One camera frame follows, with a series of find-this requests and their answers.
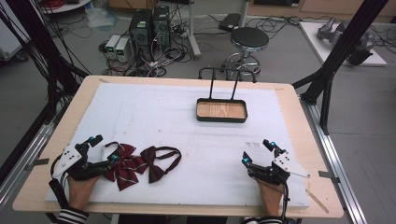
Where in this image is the person's left hand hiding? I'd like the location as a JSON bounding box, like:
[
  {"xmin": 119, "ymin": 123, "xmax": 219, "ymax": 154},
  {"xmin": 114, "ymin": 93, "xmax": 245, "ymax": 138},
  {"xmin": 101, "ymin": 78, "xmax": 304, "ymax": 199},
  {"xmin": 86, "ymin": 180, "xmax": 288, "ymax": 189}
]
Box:
[{"xmin": 66, "ymin": 175, "xmax": 102, "ymax": 204}]

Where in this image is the plain dark maroon bow tie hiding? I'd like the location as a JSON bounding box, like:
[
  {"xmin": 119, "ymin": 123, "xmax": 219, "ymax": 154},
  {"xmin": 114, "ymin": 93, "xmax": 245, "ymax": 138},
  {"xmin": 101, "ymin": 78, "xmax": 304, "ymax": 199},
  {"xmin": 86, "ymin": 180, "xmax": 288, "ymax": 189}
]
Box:
[{"xmin": 139, "ymin": 146, "xmax": 183, "ymax": 184}]

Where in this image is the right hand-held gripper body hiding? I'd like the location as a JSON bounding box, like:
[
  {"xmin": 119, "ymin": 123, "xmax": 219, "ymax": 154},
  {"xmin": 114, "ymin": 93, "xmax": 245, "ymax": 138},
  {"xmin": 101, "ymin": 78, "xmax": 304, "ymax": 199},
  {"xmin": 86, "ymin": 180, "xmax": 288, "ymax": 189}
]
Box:
[{"xmin": 247, "ymin": 150, "xmax": 311, "ymax": 185}]

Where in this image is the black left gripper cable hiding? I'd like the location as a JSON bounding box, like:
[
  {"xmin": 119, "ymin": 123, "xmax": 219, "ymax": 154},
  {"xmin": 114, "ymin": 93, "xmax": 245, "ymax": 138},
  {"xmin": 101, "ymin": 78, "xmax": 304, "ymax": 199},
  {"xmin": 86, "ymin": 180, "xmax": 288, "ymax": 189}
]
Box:
[{"xmin": 48, "ymin": 154, "xmax": 71, "ymax": 210}]

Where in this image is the aluminium rail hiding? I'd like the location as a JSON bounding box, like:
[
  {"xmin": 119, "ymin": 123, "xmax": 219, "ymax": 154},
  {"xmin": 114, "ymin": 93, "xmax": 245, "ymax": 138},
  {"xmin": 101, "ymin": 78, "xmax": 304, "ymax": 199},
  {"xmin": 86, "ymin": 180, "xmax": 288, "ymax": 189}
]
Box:
[
  {"xmin": 0, "ymin": 102, "xmax": 68, "ymax": 209},
  {"xmin": 299, "ymin": 95, "xmax": 368, "ymax": 224}
]

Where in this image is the slim black computer tower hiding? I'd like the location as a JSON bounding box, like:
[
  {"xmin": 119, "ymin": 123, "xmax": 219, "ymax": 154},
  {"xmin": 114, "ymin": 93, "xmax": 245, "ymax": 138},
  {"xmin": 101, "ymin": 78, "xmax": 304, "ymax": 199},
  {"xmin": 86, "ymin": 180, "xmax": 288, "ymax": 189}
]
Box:
[{"xmin": 151, "ymin": 5, "xmax": 172, "ymax": 50}]

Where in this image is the white table leg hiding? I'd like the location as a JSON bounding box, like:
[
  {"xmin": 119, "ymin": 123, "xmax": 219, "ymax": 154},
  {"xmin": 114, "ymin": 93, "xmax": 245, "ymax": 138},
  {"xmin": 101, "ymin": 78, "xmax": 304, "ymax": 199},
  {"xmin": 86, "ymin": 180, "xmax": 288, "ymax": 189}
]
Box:
[{"xmin": 186, "ymin": 0, "xmax": 203, "ymax": 60}]

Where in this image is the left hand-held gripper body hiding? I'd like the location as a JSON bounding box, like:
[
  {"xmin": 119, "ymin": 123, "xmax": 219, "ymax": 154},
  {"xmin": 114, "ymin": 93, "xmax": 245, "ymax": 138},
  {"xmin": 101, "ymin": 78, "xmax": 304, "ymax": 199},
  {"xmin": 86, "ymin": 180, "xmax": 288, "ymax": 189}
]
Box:
[{"xmin": 50, "ymin": 141, "xmax": 112, "ymax": 182}]

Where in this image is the striped red bow tie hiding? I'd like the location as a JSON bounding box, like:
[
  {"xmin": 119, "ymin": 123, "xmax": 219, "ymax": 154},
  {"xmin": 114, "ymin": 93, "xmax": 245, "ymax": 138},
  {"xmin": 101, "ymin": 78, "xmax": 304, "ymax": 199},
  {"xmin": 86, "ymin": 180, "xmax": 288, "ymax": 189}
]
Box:
[{"xmin": 102, "ymin": 141, "xmax": 149, "ymax": 192}]

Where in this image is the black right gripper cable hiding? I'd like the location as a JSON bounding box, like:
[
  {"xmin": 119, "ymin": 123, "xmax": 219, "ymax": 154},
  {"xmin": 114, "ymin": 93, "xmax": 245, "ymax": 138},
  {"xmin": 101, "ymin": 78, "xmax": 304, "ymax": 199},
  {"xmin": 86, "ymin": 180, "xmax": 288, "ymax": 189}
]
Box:
[{"xmin": 278, "ymin": 174, "xmax": 291, "ymax": 224}]

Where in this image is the white power supply unit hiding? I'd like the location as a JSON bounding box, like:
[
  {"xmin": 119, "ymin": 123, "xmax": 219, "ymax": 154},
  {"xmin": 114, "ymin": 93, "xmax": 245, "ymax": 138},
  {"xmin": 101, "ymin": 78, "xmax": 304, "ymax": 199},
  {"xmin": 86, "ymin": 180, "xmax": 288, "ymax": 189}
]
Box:
[
  {"xmin": 105, "ymin": 34, "xmax": 121, "ymax": 60},
  {"xmin": 114, "ymin": 37, "xmax": 132, "ymax": 63}
]

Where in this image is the black round stool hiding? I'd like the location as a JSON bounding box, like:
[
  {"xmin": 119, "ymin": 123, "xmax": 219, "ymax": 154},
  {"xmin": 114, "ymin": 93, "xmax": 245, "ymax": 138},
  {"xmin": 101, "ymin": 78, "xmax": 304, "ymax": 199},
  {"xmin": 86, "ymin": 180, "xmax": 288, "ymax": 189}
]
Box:
[{"xmin": 224, "ymin": 26, "xmax": 271, "ymax": 77}]

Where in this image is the clear plastic bag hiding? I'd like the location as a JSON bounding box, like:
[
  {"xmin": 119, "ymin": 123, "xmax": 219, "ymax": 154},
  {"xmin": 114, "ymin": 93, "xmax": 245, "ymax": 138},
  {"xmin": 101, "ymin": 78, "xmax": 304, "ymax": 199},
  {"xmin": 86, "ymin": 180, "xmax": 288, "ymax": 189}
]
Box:
[{"xmin": 84, "ymin": 2, "xmax": 120, "ymax": 30}]

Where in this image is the large black computer tower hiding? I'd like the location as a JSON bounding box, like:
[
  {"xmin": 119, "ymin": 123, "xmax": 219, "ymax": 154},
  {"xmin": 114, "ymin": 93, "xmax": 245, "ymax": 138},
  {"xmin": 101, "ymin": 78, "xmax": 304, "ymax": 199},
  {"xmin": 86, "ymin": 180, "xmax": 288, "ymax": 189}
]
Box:
[{"xmin": 128, "ymin": 8, "xmax": 154, "ymax": 62}]

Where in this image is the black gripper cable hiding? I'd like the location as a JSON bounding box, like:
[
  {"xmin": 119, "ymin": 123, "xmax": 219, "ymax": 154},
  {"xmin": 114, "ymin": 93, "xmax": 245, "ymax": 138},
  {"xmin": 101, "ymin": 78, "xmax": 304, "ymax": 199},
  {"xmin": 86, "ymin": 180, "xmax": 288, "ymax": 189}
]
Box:
[
  {"xmin": 48, "ymin": 154, "xmax": 71, "ymax": 210},
  {"xmin": 278, "ymin": 174, "xmax": 291, "ymax": 224}
]

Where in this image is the grey metal bracket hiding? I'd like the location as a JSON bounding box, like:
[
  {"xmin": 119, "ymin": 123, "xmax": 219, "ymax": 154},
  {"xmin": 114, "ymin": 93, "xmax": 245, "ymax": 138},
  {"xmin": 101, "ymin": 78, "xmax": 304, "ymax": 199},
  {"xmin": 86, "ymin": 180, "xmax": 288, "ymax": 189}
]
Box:
[
  {"xmin": 318, "ymin": 170, "xmax": 341, "ymax": 185},
  {"xmin": 25, "ymin": 158, "xmax": 50, "ymax": 171}
]

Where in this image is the black frame post with brace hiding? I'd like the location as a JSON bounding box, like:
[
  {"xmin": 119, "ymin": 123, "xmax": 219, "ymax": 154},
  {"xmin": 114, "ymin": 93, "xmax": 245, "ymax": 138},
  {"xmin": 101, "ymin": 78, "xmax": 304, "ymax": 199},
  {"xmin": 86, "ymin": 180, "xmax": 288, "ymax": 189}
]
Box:
[{"xmin": 291, "ymin": 0, "xmax": 390, "ymax": 136}]

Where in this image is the white floor board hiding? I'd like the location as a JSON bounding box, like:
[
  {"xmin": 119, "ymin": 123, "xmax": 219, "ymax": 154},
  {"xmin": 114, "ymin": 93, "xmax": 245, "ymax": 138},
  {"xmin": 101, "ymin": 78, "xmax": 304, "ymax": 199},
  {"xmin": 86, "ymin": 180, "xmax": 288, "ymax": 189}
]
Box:
[{"xmin": 298, "ymin": 21, "xmax": 389, "ymax": 68}]

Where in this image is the thin wooden stick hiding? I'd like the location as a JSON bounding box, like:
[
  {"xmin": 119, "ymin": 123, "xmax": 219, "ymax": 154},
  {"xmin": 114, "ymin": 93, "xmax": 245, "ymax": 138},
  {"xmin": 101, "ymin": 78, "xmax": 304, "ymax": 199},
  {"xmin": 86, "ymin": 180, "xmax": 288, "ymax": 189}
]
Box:
[{"xmin": 304, "ymin": 188, "xmax": 330, "ymax": 215}]

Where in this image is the black rack with wooden tray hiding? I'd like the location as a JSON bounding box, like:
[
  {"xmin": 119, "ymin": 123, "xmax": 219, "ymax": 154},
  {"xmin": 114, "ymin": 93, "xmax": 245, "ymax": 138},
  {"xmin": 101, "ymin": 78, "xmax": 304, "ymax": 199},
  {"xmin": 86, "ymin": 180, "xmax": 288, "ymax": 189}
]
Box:
[{"xmin": 195, "ymin": 66, "xmax": 258, "ymax": 124}]

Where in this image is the flat black box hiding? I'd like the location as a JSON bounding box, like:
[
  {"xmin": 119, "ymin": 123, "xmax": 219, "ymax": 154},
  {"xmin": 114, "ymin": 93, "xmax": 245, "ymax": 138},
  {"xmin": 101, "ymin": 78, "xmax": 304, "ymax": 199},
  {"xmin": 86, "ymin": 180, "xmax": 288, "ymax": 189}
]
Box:
[{"xmin": 218, "ymin": 12, "xmax": 242, "ymax": 33}]

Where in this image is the black frame post with cables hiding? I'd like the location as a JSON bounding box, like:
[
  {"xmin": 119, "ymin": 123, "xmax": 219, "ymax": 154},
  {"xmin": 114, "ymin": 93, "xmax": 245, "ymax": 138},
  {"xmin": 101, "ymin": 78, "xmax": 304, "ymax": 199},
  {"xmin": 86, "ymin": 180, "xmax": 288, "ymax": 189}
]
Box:
[{"xmin": 0, "ymin": 0, "xmax": 90, "ymax": 185}]

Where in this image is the round white table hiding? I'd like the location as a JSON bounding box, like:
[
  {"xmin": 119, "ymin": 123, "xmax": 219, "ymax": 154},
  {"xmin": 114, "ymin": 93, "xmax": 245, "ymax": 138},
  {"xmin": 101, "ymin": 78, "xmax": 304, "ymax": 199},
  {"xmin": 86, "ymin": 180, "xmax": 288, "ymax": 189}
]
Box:
[{"xmin": 39, "ymin": 0, "xmax": 92, "ymax": 15}]

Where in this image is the person's right hand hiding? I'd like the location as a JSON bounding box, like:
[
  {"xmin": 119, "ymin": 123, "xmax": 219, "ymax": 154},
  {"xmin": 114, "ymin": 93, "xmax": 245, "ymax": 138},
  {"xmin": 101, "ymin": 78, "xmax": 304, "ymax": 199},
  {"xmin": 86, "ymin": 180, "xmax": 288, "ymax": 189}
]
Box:
[{"xmin": 256, "ymin": 181, "xmax": 286, "ymax": 208}]

